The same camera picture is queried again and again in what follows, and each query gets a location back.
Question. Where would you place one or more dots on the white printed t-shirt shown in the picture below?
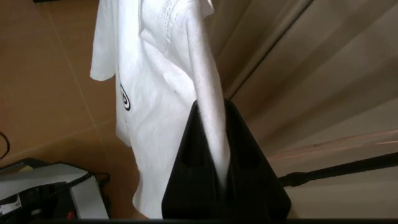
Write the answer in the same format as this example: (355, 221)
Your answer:
(155, 93)

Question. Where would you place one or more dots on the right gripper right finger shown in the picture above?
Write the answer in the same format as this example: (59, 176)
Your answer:
(255, 193)

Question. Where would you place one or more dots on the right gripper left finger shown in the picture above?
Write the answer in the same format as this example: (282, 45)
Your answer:
(189, 193)

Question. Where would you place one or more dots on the beige curtain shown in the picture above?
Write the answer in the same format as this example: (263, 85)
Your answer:
(311, 77)

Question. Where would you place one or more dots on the black clothes rack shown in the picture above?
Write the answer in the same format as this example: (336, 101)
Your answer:
(342, 169)

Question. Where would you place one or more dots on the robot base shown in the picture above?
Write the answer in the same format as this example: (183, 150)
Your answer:
(37, 177)

